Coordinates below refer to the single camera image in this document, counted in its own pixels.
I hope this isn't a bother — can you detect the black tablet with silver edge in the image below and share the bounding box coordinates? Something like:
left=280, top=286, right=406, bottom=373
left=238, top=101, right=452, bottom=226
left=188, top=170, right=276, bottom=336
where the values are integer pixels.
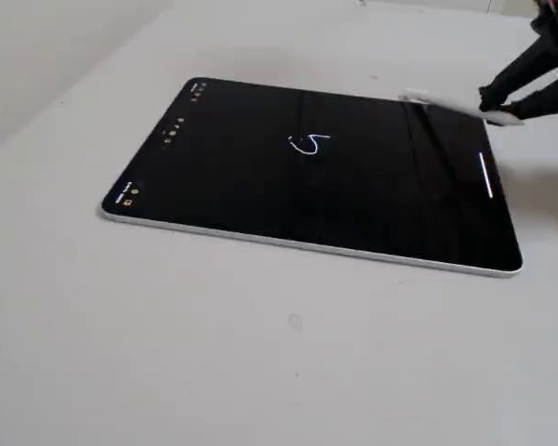
left=100, top=76, right=525, bottom=280

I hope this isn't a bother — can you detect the white stylus pencil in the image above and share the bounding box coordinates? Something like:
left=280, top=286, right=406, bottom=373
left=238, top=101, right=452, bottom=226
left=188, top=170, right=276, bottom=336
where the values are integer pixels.
left=397, top=90, right=526, bottom=126

